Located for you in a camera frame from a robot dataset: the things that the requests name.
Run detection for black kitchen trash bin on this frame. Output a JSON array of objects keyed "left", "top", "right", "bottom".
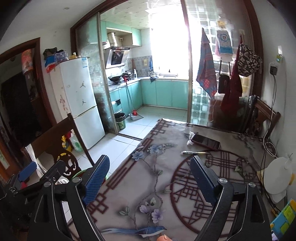
[{"left": 114, "top": 112, "right": 126, "bottom": 130}]

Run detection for teal kitchen cabinets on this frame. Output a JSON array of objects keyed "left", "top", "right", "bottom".
[{"left": 108, "top": 77, "right": 189, "bottom": 114}]

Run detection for person's right hand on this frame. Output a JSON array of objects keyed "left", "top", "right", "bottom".
[{"left": 157, "top": 235, "right": 173, "bottom": 241}]

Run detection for red bin with green rim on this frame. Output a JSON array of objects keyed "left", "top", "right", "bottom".
[{"left": 74, "top": 169, "right": 108, "bottom": 183}]

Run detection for dark wooden chair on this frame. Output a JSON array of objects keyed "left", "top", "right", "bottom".
[{"left": 23, "top": 113, "right": 94, "bottom": 180}]

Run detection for red black smartphone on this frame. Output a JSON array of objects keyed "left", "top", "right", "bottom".
[{"left": 192, "top": 133, "right": 221, "bottom": 150}]

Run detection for silver pen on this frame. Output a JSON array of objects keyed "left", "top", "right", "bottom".
[{"left": 180, "top": 150, "right": 208, "bottom": 155}]

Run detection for white tissue scrap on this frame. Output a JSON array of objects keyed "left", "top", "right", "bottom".
[{"left": 187, "top": 132, "right": 195, "bottom": 145}]

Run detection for red mop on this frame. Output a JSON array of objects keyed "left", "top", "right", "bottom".
[{"left": 123, "top": 76, "right": 144, "bottom": 121}]

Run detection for red hanging garment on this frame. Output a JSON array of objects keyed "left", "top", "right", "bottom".
[{"left": 220, "top": 41, "right": 242, "bottom": 118}]

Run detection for blue green toy box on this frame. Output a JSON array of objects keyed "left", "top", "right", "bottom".
[{"left": 270, "top": 199, "right": 295, "bottom": 240}]

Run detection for wooden chair far side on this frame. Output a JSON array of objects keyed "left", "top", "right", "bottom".
[{"left": 241, "top": 95, "right": 281, "bottom": 138}]

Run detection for white refrigerator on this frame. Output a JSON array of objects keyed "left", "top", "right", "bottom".
[{"left": 50, "top": 57, "right": 105, "bottom": 149}]

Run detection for plaid hanging cloth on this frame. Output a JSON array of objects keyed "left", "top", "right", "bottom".
[{"left": 196, "top": 28, "right": 217, "bottom": 99}]

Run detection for black wok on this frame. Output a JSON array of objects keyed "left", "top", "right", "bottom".
[{"left": 108, "top": 75, "right": 122, "bottom": 83}]

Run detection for black white patterned bag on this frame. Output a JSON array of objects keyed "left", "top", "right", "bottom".
[{"left": 237, "top": 44, "right": 262, "bottom": 77}]

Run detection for range hood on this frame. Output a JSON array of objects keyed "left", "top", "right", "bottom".
[{"left": 103, "top": 46, "right": 130, "bottom": 69}]

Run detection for black power cable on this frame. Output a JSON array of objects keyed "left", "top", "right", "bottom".
[{"left": 260, "top": 67, "right": 278, "bottom": 167}]

